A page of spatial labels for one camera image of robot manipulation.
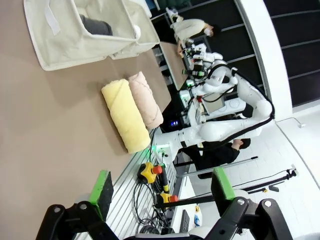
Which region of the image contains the background robot equipment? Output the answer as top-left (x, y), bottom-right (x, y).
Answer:
top-left (183, 42), bottom-right (225, 67)

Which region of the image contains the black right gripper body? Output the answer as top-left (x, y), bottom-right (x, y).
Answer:
top-left (186, 67), bottom-right (209, 81)

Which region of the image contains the black pole on floor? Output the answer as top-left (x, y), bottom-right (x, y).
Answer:
top-left (234, 168), bottom-right (299, 194)

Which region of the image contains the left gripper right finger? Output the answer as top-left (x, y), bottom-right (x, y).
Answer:
top-left (207, 166), bottom-right (293, 240)

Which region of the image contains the yellow emergency stop button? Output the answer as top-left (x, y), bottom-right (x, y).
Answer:
top-left (139, 161), bottom-right (163, 185)
top-left (156, 192), bottom-right (179, 208)

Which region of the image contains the black control box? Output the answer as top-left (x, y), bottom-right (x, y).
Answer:
top-left (159, 117), bottom-right (185, 133)

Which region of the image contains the grey monitor screen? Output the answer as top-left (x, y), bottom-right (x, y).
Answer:
top-left (203, 98), bottom-right (226, 114)

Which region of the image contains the cream fabric basket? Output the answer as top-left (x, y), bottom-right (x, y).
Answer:
top-left (23, 0), bottom-right (154, 72)
top-left (108, 0), bottom-right (161, 61)

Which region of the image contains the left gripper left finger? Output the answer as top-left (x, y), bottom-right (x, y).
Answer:
top-left (36, 169), bottom-right (118, 240)

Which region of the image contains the yellow towel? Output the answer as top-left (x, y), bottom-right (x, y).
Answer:
top-left (101, 78), bottom-right (152, 154)

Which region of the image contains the black enabling handle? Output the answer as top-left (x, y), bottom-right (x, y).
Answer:
top-left (159, 163), bottom-right (171, 195)

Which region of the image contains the black cable bundle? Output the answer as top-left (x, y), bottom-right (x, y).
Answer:
top-left (133, 182), bottom-right (173, 236)

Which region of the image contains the person in beige top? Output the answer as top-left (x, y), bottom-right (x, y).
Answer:
top-left (169, 18), bottom-right (216, 48)

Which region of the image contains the aluminium pole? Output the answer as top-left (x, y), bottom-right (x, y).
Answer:
top-left (183, 156), bottom-right (259, 179)

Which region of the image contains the brown background table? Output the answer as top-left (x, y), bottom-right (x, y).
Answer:
top-left (159, 41), bottom-right (189, 91)

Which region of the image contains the seated person in black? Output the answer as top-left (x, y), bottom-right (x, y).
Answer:
top-left (186, 138), bottom-right (252, 180)

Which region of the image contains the black keyboard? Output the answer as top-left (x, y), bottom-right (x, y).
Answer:
top-left (179, 209), bottom-right (191, 233)

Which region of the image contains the aluminium rail platform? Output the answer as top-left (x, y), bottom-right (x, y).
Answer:
top-left (104, 143), bottom-right (182, 240)

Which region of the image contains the dark grey towel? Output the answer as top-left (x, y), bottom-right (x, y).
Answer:
top-left (79, 14), bottom-right (113, 36)

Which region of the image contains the pink towel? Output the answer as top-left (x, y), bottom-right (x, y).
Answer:
top-left (127, 71), bottom-right (164, 130)

